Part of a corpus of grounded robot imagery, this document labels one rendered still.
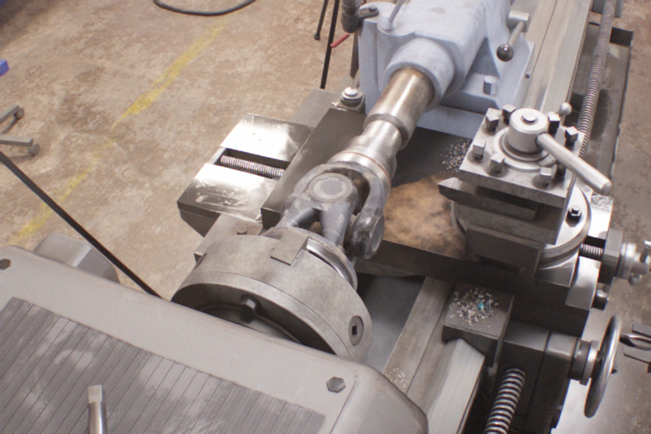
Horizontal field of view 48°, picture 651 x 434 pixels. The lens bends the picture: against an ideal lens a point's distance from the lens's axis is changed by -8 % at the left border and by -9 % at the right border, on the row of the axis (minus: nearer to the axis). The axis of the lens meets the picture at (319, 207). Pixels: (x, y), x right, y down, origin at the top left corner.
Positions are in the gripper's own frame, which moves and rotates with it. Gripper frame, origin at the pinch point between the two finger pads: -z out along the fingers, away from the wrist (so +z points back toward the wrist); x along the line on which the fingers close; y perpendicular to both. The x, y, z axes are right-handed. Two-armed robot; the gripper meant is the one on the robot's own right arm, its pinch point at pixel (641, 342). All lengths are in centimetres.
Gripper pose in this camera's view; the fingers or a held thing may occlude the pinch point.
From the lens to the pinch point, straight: 159.8
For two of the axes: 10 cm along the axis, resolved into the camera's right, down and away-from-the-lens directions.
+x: 0.0, -8.1, -5.8
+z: 9.2, 2.3, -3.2
